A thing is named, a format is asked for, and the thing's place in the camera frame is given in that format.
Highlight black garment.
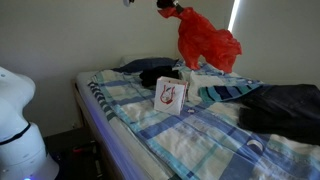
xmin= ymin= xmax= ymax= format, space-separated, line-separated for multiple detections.
xmin=138 ymin=65 xmax=181 ymax=89

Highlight dark denim jeans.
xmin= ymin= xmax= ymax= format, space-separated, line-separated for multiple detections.
xmin=237 ymin=83 xmax=320 ymax=146

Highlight blue white plaid blanket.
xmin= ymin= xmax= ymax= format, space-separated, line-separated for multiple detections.
xmin=87 ymin=59 xmax=320 ymax=180

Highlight white red paper gift bag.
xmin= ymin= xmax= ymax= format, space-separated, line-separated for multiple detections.
xmin=153 ymin=75 xmax=189 ymax=116

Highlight teal blue striped cloth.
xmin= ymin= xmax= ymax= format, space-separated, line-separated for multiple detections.
xmin=198 ymin=83 xmax=264 ymax=104

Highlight dark blue pillow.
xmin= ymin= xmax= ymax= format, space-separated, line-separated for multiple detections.
xmin=111 ymin=57 xmax=179 ymax=74

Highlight wooden bed frame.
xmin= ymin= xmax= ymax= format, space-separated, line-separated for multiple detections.
xmin=70 ymin=79 xmax=124 ymax=180

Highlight red plastic wrapper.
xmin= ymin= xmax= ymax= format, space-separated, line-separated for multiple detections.
xmin=157 ymin=6 xmax=243 ymax=74

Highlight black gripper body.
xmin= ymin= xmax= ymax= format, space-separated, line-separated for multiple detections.
xmin=155 ymin=0 xmax=176 ymax=10

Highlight white mattress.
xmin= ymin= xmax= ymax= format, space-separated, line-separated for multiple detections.
xmin=74 ymin=68 xmax=168 ymax=180

